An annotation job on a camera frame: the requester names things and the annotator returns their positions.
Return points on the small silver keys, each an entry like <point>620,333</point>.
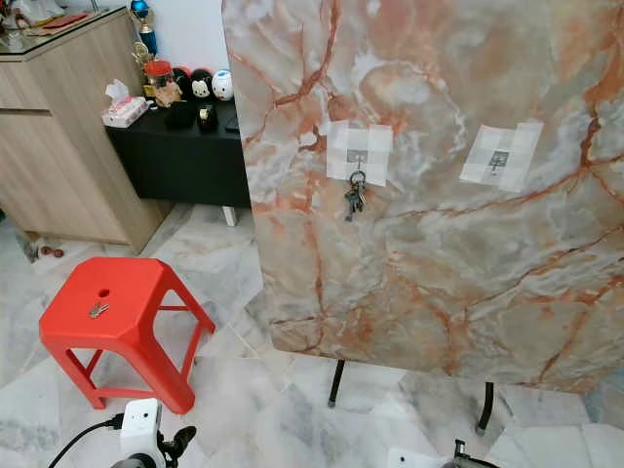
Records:
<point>98,310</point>

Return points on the black white mouse plush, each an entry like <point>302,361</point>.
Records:
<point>202,87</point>

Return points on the black fabric pouch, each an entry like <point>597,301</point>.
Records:
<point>180,115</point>

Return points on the black plush pink bow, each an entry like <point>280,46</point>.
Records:
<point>182,83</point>

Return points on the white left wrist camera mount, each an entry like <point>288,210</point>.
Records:
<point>141,426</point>

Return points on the marble pattern folding table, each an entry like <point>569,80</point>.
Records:
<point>448,273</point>

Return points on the white round plush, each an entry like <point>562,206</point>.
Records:
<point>222,86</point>

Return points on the clear tape patch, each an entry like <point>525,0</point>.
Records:
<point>341,141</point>
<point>522,144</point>

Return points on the red flat box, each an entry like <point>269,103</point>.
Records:
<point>73,19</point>

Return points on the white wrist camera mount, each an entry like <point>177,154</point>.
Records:
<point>407,459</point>
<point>141,426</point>

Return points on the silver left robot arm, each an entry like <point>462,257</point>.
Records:
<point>138,464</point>

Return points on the gold trophy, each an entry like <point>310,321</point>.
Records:
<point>143,32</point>

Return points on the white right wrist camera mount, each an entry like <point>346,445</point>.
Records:
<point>407,459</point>

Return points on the black metal table leg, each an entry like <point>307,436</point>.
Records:
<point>487,408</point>
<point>337,383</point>

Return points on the black sideboard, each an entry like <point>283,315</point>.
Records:
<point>185,166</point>

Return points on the red plastic stool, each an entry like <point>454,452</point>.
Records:
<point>117,292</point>

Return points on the light wooden cabinet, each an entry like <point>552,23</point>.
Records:
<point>58,146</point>

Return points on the small black gold box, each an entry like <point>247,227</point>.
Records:
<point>208,118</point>

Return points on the small metal wall hook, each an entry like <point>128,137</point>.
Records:
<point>499,162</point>
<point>358,156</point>

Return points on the pink white tissue pack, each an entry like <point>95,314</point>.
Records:
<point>125,109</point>

